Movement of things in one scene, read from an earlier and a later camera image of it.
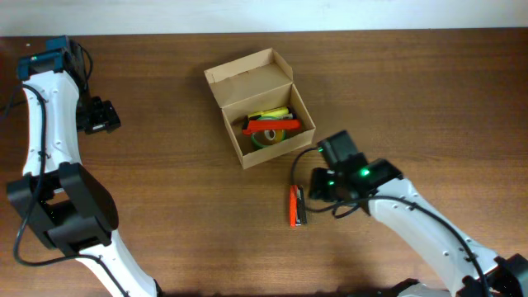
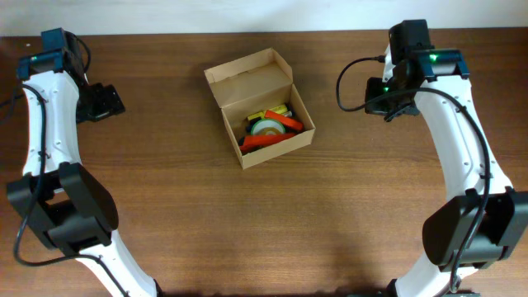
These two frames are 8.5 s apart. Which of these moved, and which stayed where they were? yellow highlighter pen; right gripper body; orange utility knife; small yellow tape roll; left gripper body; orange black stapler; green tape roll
Moved: orange black stapler; small yellow tape roll; orange utility knife; left gripper body; green tape roll; right gripper body
Stayed: yellow highlighter pen
